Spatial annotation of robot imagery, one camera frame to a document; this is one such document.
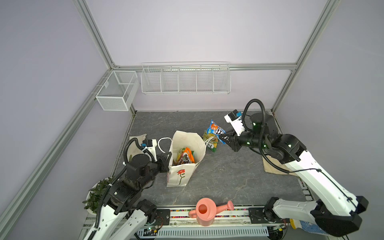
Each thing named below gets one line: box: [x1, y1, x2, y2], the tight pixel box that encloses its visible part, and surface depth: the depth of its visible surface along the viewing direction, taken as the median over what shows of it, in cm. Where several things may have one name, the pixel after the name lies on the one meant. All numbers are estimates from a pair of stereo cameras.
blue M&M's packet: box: [207, 119, 226, 144], surface depth 62 cm
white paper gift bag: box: [166, 130, 214, 188], surface depth 76 cm
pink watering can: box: [188, 197, 234, 227], surface depth 69 cm
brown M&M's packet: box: [178, 152, 191, 165], surface depth 77 cm
